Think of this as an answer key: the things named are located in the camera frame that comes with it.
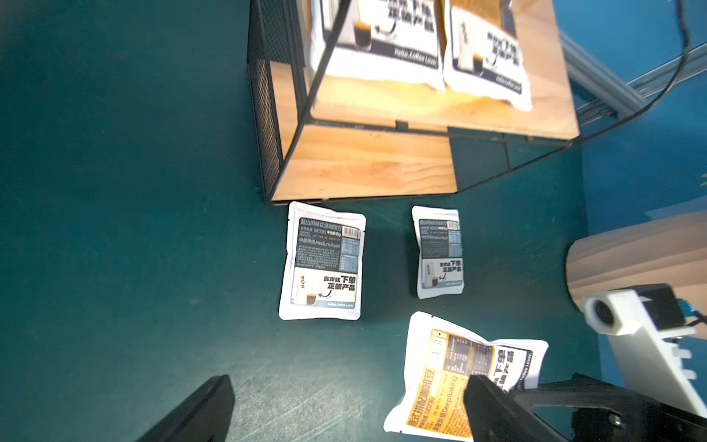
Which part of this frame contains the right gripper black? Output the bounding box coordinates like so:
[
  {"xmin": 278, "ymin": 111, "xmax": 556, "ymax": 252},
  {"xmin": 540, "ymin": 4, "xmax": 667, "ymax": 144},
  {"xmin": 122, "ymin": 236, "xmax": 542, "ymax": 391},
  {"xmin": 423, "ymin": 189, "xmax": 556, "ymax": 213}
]
[{"xmin": 511, "ymin": 373, "xmax": 706, "ymax": 441}]

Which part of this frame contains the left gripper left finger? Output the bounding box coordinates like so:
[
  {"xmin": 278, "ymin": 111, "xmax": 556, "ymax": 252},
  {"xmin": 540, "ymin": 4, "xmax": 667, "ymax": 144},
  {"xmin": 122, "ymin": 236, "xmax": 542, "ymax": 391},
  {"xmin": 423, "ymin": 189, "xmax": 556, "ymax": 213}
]
[{"xmin": 138, "ymin": 375, "xmax": 235, "ymax": 442}]

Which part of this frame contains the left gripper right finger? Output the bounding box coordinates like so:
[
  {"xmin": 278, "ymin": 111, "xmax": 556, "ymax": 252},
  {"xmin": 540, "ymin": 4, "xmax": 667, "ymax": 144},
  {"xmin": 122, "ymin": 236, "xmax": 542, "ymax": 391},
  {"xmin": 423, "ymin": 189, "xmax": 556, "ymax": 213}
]
[{"xmin": 464, "ymin": 376, "xmax": 563, "ymax": 442}]

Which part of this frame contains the grey coffee bag right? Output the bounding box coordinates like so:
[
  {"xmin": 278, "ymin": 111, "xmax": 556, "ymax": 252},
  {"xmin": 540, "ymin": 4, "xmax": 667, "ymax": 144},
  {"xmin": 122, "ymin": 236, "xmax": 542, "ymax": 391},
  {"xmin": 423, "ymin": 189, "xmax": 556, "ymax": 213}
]
[{"xmin": 411, "ymin": 206, "xmax": 465, "ymax": 299}]

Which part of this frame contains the grey coffee bag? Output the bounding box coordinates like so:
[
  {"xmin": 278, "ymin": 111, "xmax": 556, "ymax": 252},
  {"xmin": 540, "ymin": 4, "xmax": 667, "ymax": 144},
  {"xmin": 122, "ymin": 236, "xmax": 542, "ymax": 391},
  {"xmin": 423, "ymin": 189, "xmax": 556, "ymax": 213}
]
[
  {"xmin": 278, "ymin": 202, "xmax": 366, "ymax": 322},
  {"xmin": 411, "ymin": 206, "xmax": 465, "ymax": 299}
]

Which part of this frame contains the grey coffee bag left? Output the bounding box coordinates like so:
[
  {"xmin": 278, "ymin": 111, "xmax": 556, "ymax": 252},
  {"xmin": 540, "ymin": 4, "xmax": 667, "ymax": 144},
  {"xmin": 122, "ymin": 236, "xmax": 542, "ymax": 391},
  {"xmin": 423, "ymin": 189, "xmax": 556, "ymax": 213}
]
[{"xmin": 278, "ymin": 202, "xmax": 366, "ymax": 322}]

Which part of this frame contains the potted white flower plant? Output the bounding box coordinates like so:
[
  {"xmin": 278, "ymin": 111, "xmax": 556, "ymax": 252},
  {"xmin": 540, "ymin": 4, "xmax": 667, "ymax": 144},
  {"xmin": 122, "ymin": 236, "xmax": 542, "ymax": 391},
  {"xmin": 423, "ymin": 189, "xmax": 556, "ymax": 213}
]
[{"xmin": 565, "ymin": 211, "xmax": 706, "ymax": 314}]

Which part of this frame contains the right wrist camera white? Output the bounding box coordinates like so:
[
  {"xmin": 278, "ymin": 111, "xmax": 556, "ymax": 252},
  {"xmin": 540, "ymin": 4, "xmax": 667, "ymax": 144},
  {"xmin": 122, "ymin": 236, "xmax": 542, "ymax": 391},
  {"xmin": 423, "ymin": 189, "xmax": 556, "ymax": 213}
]
[{"xmin": 581, "ymin": 284, "xmax": 706, "ymax": 417}]

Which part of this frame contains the black wire wooden shelf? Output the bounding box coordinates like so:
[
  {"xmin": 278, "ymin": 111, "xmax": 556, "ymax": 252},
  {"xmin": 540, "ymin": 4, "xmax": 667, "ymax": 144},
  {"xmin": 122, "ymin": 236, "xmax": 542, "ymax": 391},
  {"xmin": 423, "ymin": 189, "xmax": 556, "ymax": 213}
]
[{"xmin": 247, "ymin": 1, "xmax": 579, "ymax": 204}]

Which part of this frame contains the black camera cable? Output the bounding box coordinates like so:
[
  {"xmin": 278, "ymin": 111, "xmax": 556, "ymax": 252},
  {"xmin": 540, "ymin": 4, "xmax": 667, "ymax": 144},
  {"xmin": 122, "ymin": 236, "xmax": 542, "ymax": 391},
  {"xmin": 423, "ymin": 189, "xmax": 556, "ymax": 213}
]
[{"xmin": 457, "ymin": 0, "xmax": 694, "ymax": 194}]

